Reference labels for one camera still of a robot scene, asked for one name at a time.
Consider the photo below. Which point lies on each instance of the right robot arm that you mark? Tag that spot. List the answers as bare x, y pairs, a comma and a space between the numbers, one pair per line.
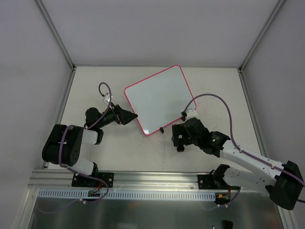
282, 182

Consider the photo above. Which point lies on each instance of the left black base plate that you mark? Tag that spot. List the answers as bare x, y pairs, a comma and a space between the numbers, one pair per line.
102, 179

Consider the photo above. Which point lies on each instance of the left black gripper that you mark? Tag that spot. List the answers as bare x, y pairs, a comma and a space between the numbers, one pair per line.
118, 115

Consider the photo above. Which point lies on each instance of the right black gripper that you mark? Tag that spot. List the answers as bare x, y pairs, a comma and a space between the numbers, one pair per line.
179, 134

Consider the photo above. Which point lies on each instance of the black knob at bottom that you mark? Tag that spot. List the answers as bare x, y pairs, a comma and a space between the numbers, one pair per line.
227, 224

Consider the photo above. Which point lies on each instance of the pink framed whiteboard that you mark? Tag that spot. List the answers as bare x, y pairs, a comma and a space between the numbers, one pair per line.
160, 99

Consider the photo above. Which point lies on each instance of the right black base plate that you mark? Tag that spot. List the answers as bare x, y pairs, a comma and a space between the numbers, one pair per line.
206, 182

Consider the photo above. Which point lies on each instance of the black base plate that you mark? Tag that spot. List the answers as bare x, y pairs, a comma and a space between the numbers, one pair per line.
206, 182
102, 179

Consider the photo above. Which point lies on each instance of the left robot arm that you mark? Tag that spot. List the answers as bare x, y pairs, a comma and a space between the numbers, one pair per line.
63, 146

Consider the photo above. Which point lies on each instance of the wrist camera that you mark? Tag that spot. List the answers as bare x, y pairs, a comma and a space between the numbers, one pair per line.
188, 114
107, 98

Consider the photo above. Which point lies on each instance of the aluminium frame post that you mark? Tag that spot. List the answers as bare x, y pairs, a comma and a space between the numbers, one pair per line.
266, 26
49, 22

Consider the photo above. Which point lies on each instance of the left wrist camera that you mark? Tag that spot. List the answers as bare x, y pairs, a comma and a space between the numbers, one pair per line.
107, 98

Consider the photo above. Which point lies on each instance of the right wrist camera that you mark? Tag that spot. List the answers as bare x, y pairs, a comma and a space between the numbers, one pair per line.
188, 114

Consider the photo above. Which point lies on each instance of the left aluminium frame post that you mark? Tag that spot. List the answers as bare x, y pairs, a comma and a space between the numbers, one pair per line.
49, 22

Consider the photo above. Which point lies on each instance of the aluminium mounting rail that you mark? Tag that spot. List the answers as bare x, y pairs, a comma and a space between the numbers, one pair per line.
123, 180

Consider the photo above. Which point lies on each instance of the white slotted cable duct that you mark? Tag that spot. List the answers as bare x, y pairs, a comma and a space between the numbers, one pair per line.
128, 194

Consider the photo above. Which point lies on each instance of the right aluminium frame post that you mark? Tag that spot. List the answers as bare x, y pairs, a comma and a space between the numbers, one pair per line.
266, 26

